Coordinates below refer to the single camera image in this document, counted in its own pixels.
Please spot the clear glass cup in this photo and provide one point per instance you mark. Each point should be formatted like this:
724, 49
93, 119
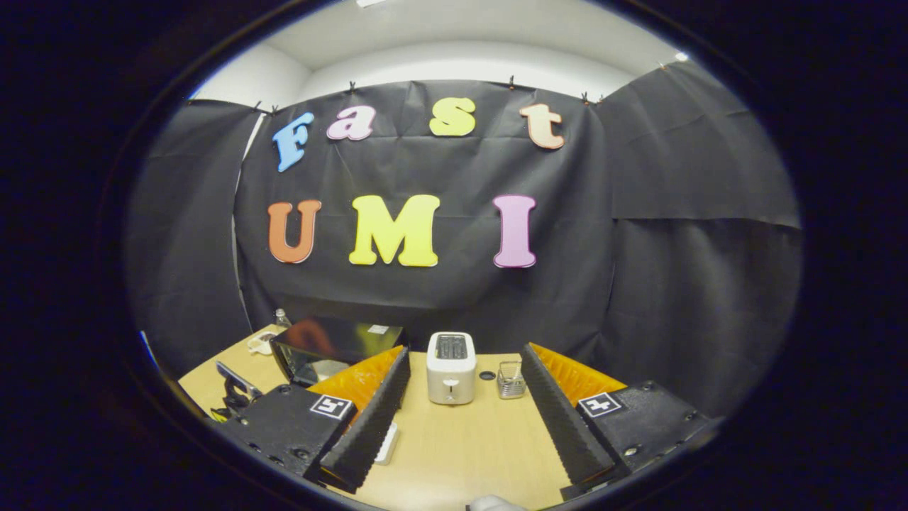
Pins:
511, 383

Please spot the white food tray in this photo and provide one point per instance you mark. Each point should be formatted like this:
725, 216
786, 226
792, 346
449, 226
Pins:
388, 443

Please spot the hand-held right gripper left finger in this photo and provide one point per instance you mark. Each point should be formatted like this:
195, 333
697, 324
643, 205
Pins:
374, 419

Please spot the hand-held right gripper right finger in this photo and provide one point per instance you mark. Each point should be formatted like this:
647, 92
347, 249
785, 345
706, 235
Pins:
562, 419

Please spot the white snack tray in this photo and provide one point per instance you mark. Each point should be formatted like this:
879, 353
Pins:
261, 344

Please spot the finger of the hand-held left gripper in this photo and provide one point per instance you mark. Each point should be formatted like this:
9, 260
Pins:
237, 378

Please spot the black electric oven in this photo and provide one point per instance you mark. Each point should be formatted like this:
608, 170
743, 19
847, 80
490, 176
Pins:
333, 337

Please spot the black backdrop cloth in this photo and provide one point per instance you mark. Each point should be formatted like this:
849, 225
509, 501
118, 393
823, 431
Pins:
425, 291

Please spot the clear plastic bottle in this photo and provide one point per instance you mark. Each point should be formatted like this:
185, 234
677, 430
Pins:
282, 319

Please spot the large ceiling light panel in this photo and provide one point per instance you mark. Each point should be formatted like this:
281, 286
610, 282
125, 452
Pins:
369, 2

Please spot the white toaster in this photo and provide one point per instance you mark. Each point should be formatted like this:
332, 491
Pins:
451, 372

